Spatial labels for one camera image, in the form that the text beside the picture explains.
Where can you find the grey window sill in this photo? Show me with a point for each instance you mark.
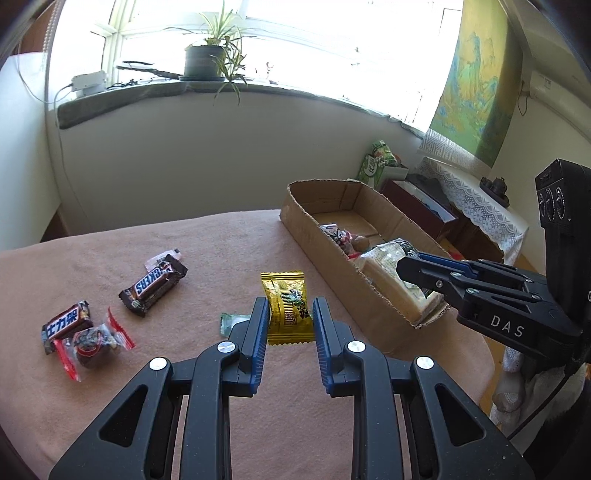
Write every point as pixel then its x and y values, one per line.
pixel 115 101

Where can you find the sliced bread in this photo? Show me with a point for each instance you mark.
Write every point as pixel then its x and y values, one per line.
pixel 397 286

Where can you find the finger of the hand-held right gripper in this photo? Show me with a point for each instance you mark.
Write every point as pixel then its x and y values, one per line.
pixel 443 261
pixel 425 277

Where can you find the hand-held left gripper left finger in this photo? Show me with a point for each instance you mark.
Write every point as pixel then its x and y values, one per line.
pixel 258 332

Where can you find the chocolate bar with block characters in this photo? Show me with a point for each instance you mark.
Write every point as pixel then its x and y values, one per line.
pixel 64 323

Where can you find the small pink white candy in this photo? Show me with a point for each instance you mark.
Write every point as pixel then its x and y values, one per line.
pixel 171 253

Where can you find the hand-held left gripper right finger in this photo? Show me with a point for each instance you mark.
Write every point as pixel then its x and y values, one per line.
pixel 323 341

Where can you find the white adapter box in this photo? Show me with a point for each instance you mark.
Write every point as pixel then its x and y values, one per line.
pixel 90 83

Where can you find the chocolate bar with latin letters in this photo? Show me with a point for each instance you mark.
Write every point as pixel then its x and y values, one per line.
pixel 150 284

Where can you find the potted spider plant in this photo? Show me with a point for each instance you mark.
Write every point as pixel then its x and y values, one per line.
pixel 203 62

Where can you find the brown cardboard box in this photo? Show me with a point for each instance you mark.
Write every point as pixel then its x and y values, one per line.
pixel 332 198

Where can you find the green white paper bag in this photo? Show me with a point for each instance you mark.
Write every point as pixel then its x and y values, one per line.
pixel 367 170

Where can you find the small green candy packet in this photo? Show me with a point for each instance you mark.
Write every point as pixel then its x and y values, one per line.
pixel 231 323

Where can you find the green landscape wall scroll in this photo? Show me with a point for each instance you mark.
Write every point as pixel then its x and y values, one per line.
pixel 475 83

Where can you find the yellow snack packet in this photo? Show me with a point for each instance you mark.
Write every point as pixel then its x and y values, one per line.
pixel 286 304

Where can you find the white air conditioner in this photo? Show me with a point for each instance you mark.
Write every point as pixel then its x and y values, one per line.
pixel 545 85

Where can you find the red clear dark cake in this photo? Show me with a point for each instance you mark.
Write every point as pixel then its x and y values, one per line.
pixel 94 346
pixel 337 235

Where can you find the person's right hand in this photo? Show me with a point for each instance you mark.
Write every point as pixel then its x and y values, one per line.
pixel 508 392

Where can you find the dark teapot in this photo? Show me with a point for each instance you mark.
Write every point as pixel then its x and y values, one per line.
pixel 496 189

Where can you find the white cabinet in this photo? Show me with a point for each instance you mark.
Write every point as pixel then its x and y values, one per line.
pixel 27 161

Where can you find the dark cabinet with lace cloth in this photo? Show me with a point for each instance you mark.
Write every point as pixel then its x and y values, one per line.
pixel 480 217

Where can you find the small black white packet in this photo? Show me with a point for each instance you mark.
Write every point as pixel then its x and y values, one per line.
pixel 408 247

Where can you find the white framed window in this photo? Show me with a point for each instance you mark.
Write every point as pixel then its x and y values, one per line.
pixel 323 46

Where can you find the red gift box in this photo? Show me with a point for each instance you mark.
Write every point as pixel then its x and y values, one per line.
pixel 415 207

